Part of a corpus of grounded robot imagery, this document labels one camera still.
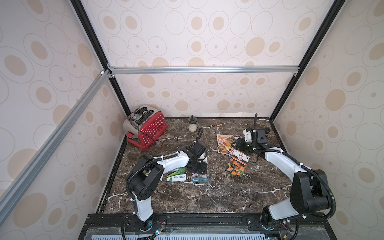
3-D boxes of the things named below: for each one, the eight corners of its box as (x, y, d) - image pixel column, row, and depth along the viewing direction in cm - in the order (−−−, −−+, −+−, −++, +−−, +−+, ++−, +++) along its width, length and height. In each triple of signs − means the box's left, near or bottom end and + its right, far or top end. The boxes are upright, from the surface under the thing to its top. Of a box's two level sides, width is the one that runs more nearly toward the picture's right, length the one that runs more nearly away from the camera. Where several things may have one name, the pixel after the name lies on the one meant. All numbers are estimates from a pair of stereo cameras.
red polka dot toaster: (127, 141, 108) (116, 123, 93) (149, 121, 121) (142, 102, 105) (146, 152, 102) (137, 134, 87) (166, 130, 115) (162, 111, 100)
